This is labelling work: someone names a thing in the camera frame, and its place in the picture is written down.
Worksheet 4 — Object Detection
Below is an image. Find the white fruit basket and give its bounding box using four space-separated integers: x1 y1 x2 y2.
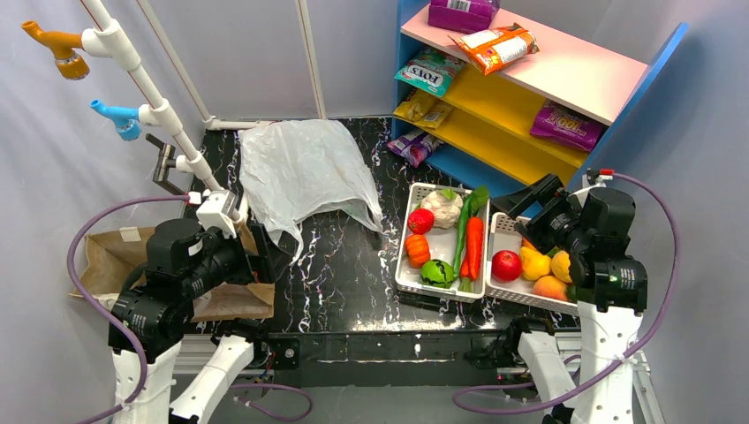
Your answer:
483 212 578 315

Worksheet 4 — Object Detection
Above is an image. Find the dark metal hook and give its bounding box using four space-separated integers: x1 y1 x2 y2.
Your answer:
145 132 186 195

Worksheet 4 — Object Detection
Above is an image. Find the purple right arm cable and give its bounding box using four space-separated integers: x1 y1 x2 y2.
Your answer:
451 170 682 417

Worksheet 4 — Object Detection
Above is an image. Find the orange pipe hook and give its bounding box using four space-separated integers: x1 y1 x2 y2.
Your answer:
21 20 90 80

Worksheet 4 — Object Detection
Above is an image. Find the aluminium base frame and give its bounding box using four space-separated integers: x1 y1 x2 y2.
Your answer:
170 327 665 424

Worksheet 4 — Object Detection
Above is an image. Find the yellow lemon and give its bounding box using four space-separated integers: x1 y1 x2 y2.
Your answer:
550 250 572 284

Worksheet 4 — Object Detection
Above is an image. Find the purple snack bag bottom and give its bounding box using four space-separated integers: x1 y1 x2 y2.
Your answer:
387 129 443 168

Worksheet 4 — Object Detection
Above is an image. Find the orange peach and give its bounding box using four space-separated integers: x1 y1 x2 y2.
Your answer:
533 275 570 302

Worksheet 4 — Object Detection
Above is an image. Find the purple snack bag right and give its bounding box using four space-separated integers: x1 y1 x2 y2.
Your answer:
529 99 608 152

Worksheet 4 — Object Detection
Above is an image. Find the blue pipe hook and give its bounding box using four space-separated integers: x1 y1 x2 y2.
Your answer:
89 99 141 141

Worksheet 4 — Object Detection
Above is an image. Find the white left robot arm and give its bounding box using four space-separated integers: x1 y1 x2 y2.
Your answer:
111 218 276 423

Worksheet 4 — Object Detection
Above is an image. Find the white vegetable basket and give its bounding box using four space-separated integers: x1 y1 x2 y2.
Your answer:
395 183 490 303

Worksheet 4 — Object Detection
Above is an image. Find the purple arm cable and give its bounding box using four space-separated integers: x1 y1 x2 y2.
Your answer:
65 194 314 424
451 170 682 417

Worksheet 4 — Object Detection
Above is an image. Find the red apple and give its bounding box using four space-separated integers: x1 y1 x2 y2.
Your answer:
491 250 523 283

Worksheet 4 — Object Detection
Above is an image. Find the red tomato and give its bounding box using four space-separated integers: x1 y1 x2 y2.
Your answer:
406 208 435 235

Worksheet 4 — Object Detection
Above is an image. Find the brown paper bag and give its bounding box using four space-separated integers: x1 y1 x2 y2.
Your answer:
70 222 276 323

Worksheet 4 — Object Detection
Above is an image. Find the yellow snack packet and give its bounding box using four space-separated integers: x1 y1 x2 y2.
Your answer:
393 88 453 129

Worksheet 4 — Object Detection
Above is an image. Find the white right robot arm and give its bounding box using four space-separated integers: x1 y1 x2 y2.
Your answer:
491 170 647 423

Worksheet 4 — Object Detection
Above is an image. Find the white cauliflower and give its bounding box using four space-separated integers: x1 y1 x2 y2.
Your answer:
420 188 464 229

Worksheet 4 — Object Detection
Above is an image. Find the purple snack bag top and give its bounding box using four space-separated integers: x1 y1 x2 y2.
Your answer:
427 0 500 34

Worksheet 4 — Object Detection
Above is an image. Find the small orange pumpkin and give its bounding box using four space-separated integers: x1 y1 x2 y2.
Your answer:
405 234 431 269

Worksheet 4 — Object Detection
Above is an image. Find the white plastic grocery bag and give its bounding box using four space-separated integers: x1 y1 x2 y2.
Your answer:
238 119 383 260

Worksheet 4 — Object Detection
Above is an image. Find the purple snack bag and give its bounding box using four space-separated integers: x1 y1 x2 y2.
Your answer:
529 99 608 152
387 129 443 168
427 0 500 34

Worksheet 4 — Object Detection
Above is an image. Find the green Fox's candy bag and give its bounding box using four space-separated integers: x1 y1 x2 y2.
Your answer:
394 46 465 98

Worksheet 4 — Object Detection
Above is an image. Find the colourful wooden shelf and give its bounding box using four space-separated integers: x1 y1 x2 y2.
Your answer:
428 10 688 195

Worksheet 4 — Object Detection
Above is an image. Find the green chili pepper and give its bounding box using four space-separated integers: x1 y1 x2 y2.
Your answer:
452 185 489 278

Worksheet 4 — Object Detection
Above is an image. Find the orange carrot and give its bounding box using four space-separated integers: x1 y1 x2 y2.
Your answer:
459 217 484 283

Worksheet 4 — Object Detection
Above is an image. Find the yellow pear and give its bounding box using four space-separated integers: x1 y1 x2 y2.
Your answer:
519 246 551 281

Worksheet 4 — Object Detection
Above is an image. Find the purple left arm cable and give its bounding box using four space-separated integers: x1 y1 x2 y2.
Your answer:
65 194 314 424

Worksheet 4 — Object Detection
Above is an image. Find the green watermelon toy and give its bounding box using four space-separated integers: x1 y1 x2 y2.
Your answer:
420 260 456 289

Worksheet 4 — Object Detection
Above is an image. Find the orange snack bag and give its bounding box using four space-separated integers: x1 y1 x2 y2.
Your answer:
450 23 539 75

